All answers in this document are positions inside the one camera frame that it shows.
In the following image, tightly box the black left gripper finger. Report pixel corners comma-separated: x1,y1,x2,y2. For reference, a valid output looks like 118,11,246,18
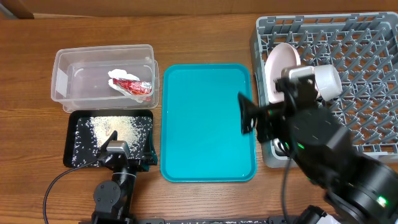
98,131,118,156
144,129,157,159

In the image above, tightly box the pile of rice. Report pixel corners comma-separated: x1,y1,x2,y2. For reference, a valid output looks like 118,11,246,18
68,116,152,167

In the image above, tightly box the white plastic cup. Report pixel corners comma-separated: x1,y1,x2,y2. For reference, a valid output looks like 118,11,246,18
272,138,289,156

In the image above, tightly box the red snack wrapper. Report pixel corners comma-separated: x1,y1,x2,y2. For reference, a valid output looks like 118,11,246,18
110,78,152,95

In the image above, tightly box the white napkin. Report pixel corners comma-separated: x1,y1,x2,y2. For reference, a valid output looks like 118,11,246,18
108,69,149,103

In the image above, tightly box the grey bowl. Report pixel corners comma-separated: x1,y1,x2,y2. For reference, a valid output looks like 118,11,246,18
314,65,343,101

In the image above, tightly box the pink plate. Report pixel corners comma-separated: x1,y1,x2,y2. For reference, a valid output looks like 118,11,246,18
264,43,301,103

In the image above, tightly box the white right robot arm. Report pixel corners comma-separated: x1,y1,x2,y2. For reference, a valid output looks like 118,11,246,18
238,94,397,224

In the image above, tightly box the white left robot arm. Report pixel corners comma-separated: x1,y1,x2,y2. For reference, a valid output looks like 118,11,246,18
91,130,158,223

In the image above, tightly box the grey dishwasher rack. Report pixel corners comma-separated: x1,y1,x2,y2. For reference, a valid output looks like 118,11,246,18
250,12,397,164

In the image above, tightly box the black tray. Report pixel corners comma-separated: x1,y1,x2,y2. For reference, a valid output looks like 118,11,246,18
63,110,153,168

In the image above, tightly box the teal plastic tray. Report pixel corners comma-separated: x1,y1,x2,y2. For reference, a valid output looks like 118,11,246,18
160,63,257,182

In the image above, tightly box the clear plastic bin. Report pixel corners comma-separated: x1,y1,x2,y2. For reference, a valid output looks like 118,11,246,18
51,44,159,113

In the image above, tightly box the black rail at bottom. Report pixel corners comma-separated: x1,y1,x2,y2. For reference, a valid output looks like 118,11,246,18
77,205,330,224

